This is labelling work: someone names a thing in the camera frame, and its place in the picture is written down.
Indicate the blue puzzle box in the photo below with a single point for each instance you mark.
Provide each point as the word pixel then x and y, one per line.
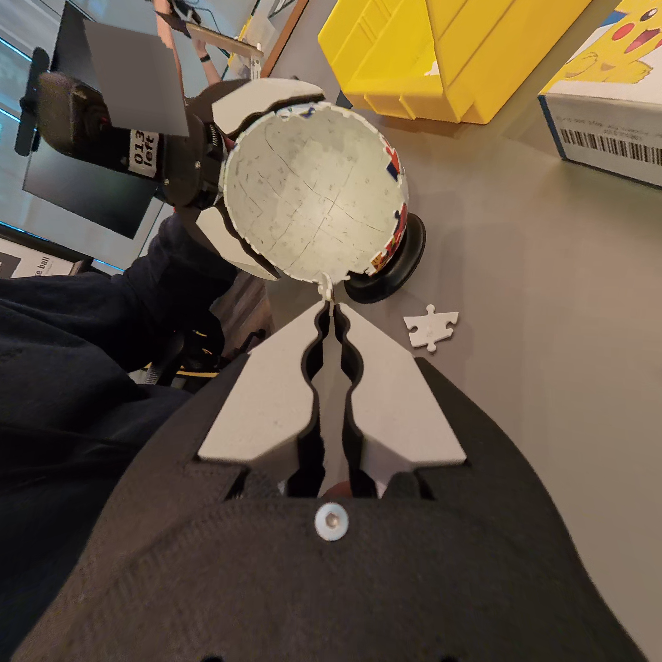
pixel 610 103

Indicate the black round ball stand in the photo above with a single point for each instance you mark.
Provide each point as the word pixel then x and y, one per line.
pixel 403 269

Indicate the yellow plastic tray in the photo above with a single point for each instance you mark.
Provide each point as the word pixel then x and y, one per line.
pixel 439 62

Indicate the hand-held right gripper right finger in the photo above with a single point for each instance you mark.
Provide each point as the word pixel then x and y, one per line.
pixel 403 408

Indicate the brown wooden board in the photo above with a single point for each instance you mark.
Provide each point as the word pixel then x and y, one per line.
pixel 284 36

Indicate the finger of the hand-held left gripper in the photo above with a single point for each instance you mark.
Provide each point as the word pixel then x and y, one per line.
pixel 227 243
pixel 248 108

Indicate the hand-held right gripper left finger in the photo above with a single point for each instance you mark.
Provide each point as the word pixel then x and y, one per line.
pixel 258 408

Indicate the colourful puzzle ball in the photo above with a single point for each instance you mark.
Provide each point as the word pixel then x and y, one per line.
pixel 310 191

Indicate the single white puzzle piece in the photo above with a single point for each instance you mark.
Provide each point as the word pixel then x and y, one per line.
pixel 327 288
pixel 429 328

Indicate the white printed sign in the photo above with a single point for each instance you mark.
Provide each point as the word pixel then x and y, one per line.
pixel 46 264

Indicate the person's left forearm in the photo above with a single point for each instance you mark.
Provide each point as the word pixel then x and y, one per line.
pixel 176 279

